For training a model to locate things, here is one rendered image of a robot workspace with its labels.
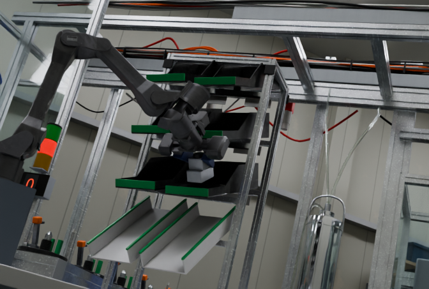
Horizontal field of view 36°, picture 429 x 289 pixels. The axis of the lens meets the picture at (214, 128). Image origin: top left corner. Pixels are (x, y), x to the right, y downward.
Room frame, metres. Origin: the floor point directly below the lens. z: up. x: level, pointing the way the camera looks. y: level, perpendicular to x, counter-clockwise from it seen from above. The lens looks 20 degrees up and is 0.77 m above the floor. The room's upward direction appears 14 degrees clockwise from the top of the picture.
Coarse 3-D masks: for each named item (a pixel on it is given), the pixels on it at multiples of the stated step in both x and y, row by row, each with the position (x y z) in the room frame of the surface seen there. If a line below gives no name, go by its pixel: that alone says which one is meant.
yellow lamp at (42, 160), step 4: (40, 152) 2.06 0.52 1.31; (36, 156) 2.07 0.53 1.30; (40, 156) 2.06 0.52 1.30; (44, 156) 2.06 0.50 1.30; (48, 156) 2.06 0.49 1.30; (36, 160) 2.06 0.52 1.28; (40, 160) 2.06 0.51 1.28; (44, 160) 2.06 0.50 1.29; (48, 160) 2.06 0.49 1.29; (36, 164) 2.06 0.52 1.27; (40, 164) 2.06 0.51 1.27; (44, 164) 2.06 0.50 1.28; (48, 164) 2.07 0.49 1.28; (44, 168) 2.06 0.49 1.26; (48, 168) 2.08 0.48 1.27
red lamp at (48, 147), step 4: (44, 140) 2.06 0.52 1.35; (48, 140) 2.06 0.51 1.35; (52, 140) 2.06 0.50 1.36; (44, 144) 2.06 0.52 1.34; (48, 144) 2.06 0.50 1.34; (52, 144) 2.06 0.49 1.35; (56, 144) 2.08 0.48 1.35; (40, 148) 2.06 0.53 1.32; (44, 148) 2.06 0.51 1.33; (48, 148) 2.06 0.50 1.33; (52, 148) 2.07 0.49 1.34; (44, 152) 2.06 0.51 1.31; (48, 152) 2.06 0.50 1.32; (52, 152) 2.07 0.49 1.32; (52, 156) 2.08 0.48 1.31
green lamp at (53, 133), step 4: (48, 124) 2.06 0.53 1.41; (52, 124) 2.06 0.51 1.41; (48, 128) 2.06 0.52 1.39; (52, 128) 2.06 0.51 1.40; (56, 128) 2.06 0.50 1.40; (60, 128) 2.07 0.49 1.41; (48, 132) 2.06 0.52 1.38; (52, 132) 2.06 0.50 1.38; (56, 132) 2.06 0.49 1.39; (60, 132) 2.08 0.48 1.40; (48, 136) 2.06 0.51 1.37; (52, 136) 2.06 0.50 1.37; (56, 136) 2.07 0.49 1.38; (56, 140) 2.07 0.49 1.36
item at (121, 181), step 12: (168, 156) 1.92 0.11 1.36; (144, 168) 1.84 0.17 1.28; (156, 168) 1.88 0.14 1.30; (168, 168) 1.93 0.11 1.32; (180, 168) 1.94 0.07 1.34; (120, 180) 1.74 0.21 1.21; (132, 180) 1.72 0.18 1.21; (144, 180) 1.85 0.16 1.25; (156, 180) 1.90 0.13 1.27; (168, 180) 1.73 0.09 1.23; (180, 180) 1.77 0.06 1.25
